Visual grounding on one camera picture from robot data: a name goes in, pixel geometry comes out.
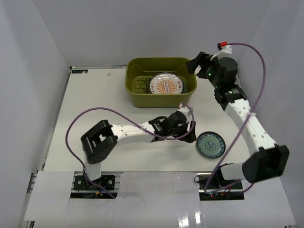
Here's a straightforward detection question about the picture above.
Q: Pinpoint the left blue table label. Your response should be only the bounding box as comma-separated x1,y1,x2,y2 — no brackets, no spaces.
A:
71,69,88,74

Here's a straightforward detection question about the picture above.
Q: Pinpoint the teal scalloped plate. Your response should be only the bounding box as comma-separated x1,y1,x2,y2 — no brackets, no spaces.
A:
181,79,187,94

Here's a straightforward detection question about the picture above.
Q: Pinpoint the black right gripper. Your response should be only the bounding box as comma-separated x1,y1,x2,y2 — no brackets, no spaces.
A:
186,53,221,89

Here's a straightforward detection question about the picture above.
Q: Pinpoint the white plate teal rim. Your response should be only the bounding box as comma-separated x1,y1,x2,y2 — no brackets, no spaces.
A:
148,78,186,95

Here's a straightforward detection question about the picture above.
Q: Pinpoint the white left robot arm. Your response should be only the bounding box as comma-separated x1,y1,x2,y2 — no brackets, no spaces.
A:
81,110,197,190

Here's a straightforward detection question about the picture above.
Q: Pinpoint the olive green plastic bin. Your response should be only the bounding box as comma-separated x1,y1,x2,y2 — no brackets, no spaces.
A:
125,57,197,108

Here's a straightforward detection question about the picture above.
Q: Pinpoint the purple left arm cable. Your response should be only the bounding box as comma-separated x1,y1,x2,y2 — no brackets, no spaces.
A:
65,102,197,199

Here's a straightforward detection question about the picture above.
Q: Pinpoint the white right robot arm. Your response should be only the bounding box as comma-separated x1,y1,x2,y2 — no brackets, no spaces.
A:
186,52,290,190

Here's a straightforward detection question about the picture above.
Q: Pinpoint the orange sunburst plate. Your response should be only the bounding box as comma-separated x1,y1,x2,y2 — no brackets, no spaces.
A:
149,73,185,95

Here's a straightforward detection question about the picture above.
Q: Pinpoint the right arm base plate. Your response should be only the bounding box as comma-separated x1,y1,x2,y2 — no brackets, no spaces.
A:
193,173,245,201

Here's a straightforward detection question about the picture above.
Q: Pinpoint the small blue white plate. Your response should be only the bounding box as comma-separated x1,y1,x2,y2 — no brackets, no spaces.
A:
196,131,226,159

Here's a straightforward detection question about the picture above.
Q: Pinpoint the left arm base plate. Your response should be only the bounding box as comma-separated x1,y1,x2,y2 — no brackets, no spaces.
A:
70,174,120,200

